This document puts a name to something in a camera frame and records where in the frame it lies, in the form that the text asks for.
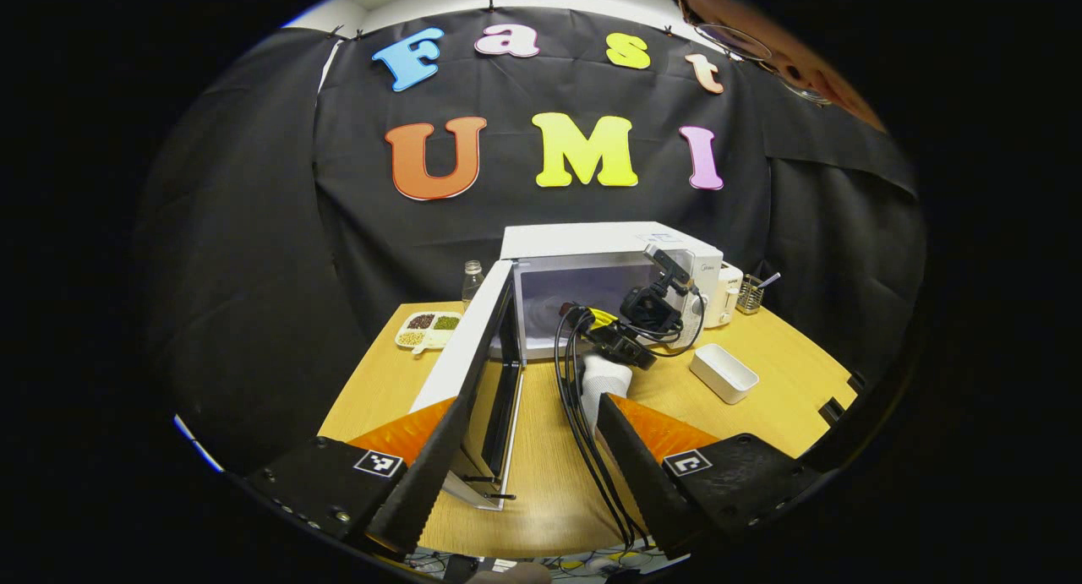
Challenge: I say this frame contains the white divided plate with beans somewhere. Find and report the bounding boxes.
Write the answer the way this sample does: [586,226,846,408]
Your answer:
[395,310,463,354]

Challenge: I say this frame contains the black cable bundle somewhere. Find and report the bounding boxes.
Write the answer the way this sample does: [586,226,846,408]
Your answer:
[554,305,656,553]

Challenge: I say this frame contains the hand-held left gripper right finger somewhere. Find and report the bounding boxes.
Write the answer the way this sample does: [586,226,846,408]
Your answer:
[596,394,825,561]

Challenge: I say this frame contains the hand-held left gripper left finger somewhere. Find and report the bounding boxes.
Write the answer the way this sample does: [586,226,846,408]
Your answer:
[241,394,468,559]

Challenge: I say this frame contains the person's face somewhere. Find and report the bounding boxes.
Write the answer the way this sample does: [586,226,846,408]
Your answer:
[651,0,888,134]

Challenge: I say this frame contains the white toaster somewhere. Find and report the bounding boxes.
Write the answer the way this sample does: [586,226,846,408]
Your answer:
[706,261,745,329]

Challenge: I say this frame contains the white microwave oven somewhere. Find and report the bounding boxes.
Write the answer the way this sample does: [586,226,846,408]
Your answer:
[410,221,725,511]

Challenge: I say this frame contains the eyeglasses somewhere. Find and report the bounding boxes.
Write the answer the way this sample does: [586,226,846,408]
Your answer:
[693,22,833,107]

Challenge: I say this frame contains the white rectangular container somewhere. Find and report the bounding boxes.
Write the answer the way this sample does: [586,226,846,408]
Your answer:
[689,342,760,405]

